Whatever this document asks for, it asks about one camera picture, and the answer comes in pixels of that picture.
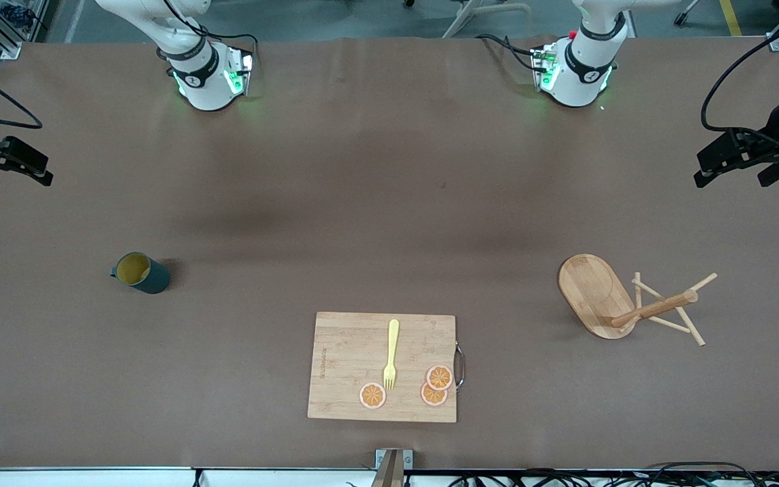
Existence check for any teal mug yellow inside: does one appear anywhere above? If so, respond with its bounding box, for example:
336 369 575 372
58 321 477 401
110 252 171 295

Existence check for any wooden mug tree rack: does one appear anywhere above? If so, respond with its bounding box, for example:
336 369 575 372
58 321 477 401
557 254 718 347

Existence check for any silver left base connector box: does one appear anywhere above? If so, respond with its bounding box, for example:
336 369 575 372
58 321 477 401
530 42 561 92

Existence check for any silver base connector box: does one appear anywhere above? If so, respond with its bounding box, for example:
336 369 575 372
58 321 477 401
224 49 255 97
530 42 561 92

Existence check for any silver right base connector box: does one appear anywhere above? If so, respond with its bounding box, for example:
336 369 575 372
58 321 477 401
224 49 255 97

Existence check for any beige office chair base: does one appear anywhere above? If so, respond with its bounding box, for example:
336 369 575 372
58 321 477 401
442 0 532 39

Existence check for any white table edge panel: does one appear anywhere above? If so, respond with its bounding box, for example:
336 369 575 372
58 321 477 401
0 467 779 487

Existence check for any yellow plastic fork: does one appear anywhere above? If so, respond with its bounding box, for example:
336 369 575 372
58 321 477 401
383 319 400 392

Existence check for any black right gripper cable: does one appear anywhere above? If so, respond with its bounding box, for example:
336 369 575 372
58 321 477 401
0 57 43 129

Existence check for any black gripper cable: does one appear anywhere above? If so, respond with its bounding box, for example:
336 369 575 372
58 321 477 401
701 12 779 146
0 57 43 129

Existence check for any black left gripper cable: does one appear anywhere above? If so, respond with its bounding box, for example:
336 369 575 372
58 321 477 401
701 12 779 146

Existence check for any black left base cable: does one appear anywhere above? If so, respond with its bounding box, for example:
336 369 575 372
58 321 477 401
477 34 540 72

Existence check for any black base cable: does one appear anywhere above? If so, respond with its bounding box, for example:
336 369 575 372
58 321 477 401
477 34 540 72
160 0 260 68

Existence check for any black right base cable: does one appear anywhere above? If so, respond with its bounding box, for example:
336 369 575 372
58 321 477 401
160 0 260 68

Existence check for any bamboo cutting board metal handle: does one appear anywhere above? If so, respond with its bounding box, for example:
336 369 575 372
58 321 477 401
307 311 466 424

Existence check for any black cable tangle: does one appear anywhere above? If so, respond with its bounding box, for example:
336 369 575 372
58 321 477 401
450 461 779 487

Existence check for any aluminium camera mount profile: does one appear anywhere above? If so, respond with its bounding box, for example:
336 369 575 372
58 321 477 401
375 448 414 487

